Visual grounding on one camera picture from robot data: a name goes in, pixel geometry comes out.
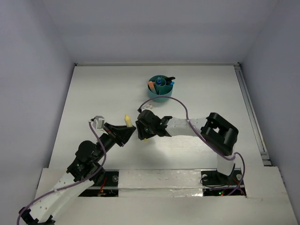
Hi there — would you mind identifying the yellow highlighter body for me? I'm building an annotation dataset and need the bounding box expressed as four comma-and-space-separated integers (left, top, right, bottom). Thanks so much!
124, 114, 133, 128

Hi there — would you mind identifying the clear orange-tipped highlighter body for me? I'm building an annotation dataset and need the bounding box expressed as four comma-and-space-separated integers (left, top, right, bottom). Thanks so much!
149, 84, 157, 94

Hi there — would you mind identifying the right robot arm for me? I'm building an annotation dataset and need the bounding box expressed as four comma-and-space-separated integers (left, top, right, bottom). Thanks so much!
135, 110, 239, 184

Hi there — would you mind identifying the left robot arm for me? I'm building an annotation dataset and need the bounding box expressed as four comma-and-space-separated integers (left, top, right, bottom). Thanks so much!
17, 123, 136, 225

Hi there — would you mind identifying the teal round compartment organizer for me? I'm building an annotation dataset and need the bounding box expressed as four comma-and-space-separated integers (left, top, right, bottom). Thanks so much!
147, 75, 174, 103

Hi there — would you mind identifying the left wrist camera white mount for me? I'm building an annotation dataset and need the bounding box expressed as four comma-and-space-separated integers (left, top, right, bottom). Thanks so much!
89, 116, 105, 132

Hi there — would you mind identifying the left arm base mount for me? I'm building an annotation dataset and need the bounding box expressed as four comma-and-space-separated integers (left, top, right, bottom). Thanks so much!
79, 170, 119, 197

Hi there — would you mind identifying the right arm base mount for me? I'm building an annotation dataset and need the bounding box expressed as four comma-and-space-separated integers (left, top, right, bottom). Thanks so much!
200, 167, 247, 196

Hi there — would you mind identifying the metal rail table edge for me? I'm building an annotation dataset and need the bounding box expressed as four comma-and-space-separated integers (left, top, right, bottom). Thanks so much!
234, 65, 273, 166

